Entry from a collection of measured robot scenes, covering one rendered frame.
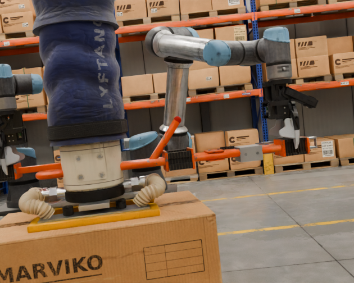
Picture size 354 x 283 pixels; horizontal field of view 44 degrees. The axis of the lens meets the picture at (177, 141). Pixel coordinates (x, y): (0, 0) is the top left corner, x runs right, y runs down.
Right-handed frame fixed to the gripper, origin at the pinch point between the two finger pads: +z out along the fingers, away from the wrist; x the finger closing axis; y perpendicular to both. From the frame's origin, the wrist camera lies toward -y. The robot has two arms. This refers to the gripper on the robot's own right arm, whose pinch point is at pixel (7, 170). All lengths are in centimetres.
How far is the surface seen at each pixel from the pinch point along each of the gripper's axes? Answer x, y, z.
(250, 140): 652, 286, 55
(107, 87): -33, 37, -22
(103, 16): -34, 38, -41
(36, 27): -32, 20, -39
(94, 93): -36, 33, -20
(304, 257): 196, 182, 122
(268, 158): 633, 312, 91
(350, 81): 614, 477, -32
